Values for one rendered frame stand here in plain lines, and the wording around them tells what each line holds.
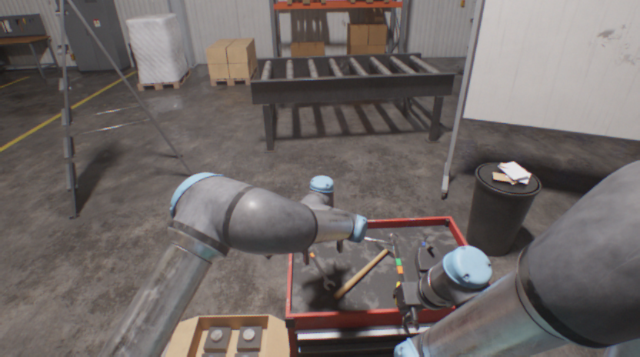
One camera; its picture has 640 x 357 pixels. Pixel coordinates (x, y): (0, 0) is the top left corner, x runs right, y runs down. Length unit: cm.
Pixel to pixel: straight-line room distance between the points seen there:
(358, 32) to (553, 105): 520
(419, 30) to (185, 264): 885
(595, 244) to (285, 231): 41
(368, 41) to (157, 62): 447
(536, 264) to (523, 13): 282
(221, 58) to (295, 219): 642
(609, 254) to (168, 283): 55
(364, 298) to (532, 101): 244
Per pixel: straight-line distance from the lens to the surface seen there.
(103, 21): 938
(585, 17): 316
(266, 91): 384
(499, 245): 282
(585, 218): 31
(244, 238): 56
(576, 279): 31
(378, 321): 122
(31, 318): 300
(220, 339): 209
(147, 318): 61
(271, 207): 55
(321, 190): 100
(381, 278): 132
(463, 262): 64
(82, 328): 273
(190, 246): 60
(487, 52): 309
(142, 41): 721
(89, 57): 979
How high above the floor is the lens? 190
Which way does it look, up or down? 29 degrees down
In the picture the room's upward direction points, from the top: 1 degrees counter-clockwise
